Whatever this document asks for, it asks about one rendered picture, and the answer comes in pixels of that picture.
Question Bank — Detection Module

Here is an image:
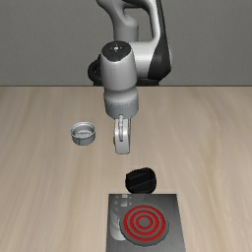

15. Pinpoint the grey ramekin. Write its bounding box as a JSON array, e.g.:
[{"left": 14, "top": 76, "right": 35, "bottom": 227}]
[{"left": 69, "top": 121, "right": 96, "bottom": 147}]

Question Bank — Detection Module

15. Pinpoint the black rounded lump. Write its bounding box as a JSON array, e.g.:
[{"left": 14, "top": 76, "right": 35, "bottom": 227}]
[{"left": 124, "top": 166, "right": 158, "bottom": 195}]

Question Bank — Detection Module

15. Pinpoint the grey stove plate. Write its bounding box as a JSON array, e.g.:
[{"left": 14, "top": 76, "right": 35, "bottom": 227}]
[{"left": 104, "top": 193, "right": 187, "bottom": 252}]

